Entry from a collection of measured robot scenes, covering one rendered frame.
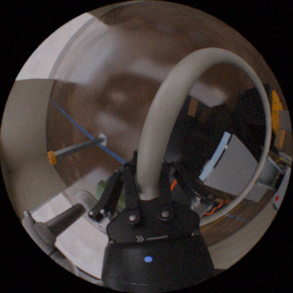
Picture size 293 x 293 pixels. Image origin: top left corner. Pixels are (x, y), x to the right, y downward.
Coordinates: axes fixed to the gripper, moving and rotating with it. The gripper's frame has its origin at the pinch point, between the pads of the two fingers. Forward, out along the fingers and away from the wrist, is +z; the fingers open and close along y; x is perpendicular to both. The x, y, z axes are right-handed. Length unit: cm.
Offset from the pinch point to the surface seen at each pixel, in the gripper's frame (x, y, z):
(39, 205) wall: -196, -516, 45
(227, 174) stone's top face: -28, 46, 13
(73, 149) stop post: -8, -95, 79
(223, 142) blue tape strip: -8.2, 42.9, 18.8
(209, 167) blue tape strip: -22.7, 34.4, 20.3
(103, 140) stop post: -16, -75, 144
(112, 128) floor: 1, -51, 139
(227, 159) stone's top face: -17.5, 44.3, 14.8
